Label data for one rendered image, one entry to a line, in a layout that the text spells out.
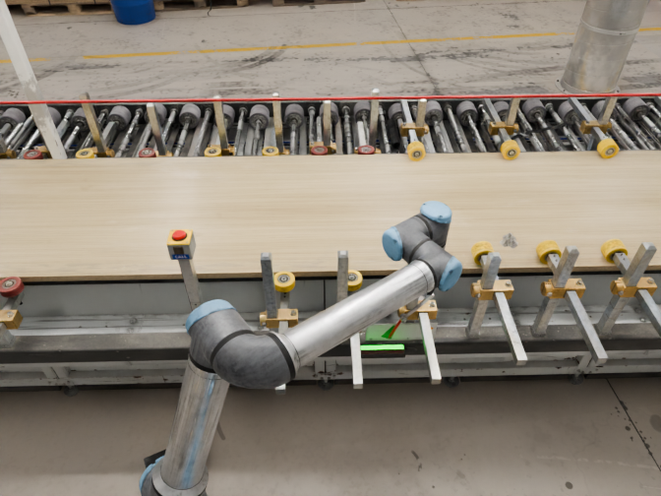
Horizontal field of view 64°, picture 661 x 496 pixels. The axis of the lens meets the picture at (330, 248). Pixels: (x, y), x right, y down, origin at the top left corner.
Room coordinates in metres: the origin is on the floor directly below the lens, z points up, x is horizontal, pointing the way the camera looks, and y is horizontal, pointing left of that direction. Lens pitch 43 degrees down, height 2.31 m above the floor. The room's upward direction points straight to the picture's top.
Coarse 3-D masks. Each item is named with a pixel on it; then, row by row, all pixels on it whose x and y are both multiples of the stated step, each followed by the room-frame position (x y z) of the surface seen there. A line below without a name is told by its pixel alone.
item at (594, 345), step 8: (552, 256) 1.40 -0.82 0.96; (552, 264) 1.37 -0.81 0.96; (568, 296) 1.21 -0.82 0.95; (576, 296) 1.20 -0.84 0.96; (568, 304) 1.19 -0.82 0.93; (576, 304) 1.17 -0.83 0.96; (576, 312) 1.13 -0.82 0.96; (584, 312) 1.13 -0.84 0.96; (576, 320) 1.12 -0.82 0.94; (584, 320) 1.10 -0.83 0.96; (584, 328) 1.07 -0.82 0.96; (592, 328) 1.07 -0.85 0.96; (584, 336) 1.05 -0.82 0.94; (592, 336) 1.04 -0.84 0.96; (592, 344) 1.00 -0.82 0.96; (600, 344) 1.00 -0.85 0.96; (592, 352) 0.99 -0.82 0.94; (600, 352) 0.97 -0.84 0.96; (600, 360) 0.95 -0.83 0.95
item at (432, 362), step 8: (424, 320) 1.18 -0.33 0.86; (424, 328) 1.15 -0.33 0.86; (424, 336) 1.11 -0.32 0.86; (432, 336) 1.11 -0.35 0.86; (424, 344) 1.09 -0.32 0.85; (432, 344) 1.08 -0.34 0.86; (432, 352) 1.04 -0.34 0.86; (432, 360) 1.01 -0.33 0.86; (432, 368) 0.98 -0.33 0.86; (432, 376) 0.95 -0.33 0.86; (440, 376) 0.95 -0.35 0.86
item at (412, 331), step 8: (368, 328) 1.21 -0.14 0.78; (376, 328) 1.21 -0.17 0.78; (384, 328) 1.22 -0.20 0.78; (400, 328) 1.22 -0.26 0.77; (408, 328) 1.22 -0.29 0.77; (416, 328) 1.22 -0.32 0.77; (368, 336) 1.21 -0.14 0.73; (376, 336) 1.21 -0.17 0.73; (392, 336) 1.22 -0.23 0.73; (400, 336) 1.22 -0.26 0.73; (408, 336) 1.22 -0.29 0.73; (416, 336) 1.22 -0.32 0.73
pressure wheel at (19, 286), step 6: (0, 282) 1.32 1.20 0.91; (6, 282) 1.32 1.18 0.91; (12, 282) 1.32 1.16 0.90; (18, 282) 1.32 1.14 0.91; (0, 288) 1.29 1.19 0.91; (6, 288) 1.29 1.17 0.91; (12, 288) 1.29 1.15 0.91; (18, 288) 1.30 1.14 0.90; (6, 294) 1.28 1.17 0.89; (12, 294) 1.28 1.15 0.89
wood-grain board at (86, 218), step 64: (0, 192) 1.87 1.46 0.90; (64, 192) 1.87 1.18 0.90; (128, 192) 1.87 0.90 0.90; (192, 192) 1.87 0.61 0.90; (256, 192) 1.87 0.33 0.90; (320, 192) 1.87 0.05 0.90; (384, 192) 1.87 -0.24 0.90; (448, 192) 1.87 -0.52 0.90; (512, 192) 1.87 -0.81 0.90; (576, 192) 1.87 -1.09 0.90; (640, 192) 1.87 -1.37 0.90; (0, 256) 1.47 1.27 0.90; (64, 256) 1.47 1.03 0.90; (128, 256) 1.47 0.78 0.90; (256, 256) 1.47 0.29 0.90; (320, 256) 1.47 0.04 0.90; (384, 256) 1.47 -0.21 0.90; (512, 256) 1.47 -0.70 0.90
